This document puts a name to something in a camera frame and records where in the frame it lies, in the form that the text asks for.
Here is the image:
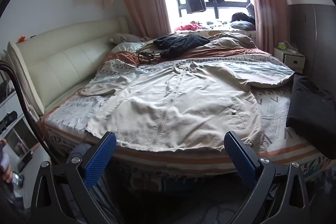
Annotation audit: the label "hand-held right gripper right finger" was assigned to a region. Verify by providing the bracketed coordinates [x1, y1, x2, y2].
[224, 131, 315, 224]

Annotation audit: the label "beige zip jacket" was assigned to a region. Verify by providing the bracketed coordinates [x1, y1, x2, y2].
[77, 60, 294, 153]

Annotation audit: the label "cream padded headboard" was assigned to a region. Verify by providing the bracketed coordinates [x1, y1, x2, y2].
[7, 17, 129, 117]

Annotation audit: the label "patterned bed blanket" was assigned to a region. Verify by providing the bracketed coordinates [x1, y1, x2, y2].
[43, 52, 336, 188]

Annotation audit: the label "person's left hand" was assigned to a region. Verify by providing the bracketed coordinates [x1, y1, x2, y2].
[0, 139, 13, 184]

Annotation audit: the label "white nightstand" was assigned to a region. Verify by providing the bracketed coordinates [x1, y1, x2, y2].
[273, 46, 306, 75]

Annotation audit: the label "black thin cable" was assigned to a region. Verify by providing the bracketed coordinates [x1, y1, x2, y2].
[123, 50, 161, 68]

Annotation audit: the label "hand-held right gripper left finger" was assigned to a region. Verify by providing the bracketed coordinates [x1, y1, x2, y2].
[30, 131, 117, 224]

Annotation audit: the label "black hose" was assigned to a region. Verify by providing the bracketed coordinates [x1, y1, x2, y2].
[0, 60, 61, 165]

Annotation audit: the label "pale green bed sheet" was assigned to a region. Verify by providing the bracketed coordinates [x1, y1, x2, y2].
[43, 77, 90, 113]

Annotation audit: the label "red cloth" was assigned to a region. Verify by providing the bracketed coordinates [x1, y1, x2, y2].
[175, 23, 201, 32]

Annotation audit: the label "white plush toy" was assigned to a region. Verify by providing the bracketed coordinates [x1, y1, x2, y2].
[109, 32, 151, 43]

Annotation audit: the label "black pillow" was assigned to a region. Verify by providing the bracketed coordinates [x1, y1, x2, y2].
[286, 73, 336, 160]

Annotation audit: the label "dark pillows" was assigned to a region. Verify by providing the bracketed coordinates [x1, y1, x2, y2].
[230, 3, 256, 30]

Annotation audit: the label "beige duvet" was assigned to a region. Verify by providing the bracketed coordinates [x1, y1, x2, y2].
[147, 32, 265, 52]

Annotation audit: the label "dark grey wardrobe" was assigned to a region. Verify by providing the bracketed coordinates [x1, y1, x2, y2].
[287, 4, 336, 77]

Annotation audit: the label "pale satin pillow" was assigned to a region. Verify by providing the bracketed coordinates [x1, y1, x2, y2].
[110, 42, 147, 54]

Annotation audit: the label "white shelf unit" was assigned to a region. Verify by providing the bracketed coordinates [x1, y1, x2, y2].
[0, 67, 51, 214]

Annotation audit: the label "black knitted sweater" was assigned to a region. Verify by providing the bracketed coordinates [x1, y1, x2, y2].
[153, 34, 211, 59]

